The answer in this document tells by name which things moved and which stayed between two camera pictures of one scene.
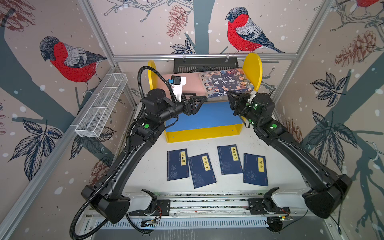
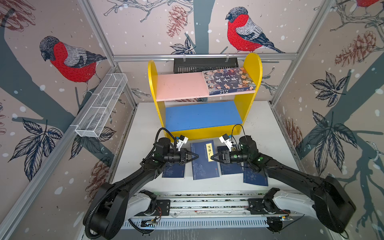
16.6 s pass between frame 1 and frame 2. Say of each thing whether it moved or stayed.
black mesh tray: stayed
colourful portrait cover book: stayed
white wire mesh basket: stayed
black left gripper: moved
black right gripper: moved
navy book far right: stayed
